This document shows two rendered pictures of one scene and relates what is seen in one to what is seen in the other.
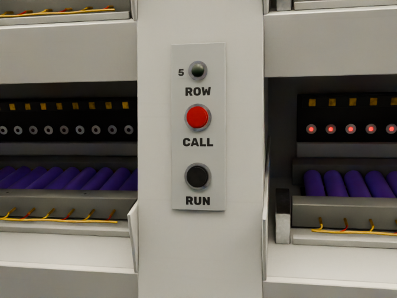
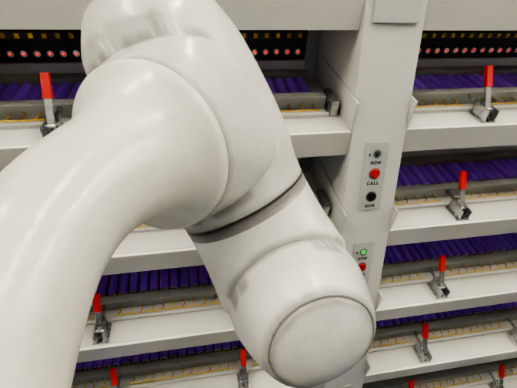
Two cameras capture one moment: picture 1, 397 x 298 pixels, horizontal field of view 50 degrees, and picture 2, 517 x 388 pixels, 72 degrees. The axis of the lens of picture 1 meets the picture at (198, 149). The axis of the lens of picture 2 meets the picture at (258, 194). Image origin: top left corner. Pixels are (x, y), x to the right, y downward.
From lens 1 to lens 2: 0.47 m
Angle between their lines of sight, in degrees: 30
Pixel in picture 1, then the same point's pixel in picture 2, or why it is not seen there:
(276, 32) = (408, 135)
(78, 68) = (317, 151)
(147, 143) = (351, 185)
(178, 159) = (363, 190)
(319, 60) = (421, 145)
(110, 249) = not seen: hidden behind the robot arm
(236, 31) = (394, 136)
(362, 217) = (411, 195)
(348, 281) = (417, 225)
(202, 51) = (379, 145)
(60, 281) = not seen: hidden behind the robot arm
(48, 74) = (301, 154)
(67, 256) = not seen: hidden behind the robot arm
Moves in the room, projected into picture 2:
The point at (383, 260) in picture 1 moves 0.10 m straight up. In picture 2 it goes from (423, 214) to (434, 165)
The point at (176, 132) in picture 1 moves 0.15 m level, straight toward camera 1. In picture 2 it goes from (365, 179) to (436, 217)
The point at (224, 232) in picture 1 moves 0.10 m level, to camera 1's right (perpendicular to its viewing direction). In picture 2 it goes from (377, 215) to (421, 207)
